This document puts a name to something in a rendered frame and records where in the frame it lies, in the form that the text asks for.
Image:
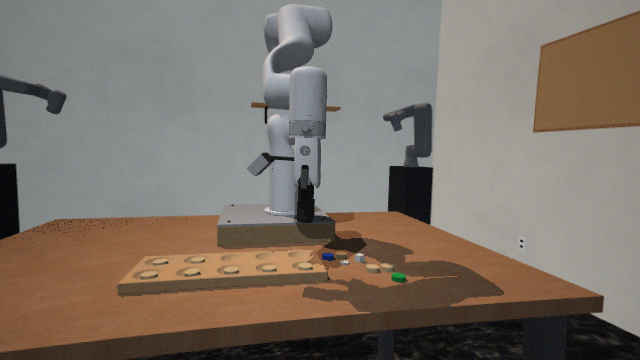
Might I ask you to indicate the green disc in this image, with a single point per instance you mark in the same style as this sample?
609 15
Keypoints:
399 277

